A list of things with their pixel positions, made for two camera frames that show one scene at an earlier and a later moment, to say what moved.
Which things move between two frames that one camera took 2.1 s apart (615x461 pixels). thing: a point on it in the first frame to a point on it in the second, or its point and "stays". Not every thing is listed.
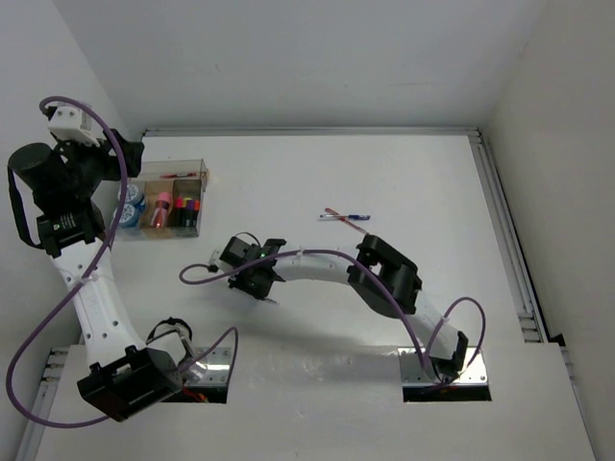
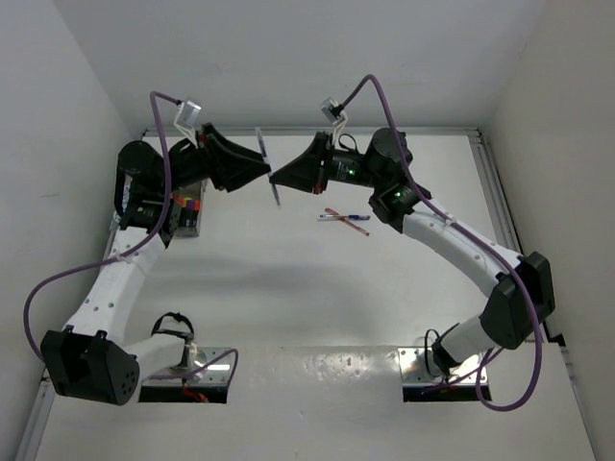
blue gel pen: (334, 217) stays
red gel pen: (346, 221) stays
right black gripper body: (245, 279) to (348, 166)
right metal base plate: (412, 373) stays
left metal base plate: (212, 369) stays
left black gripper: (111, 163) to (229, 164)
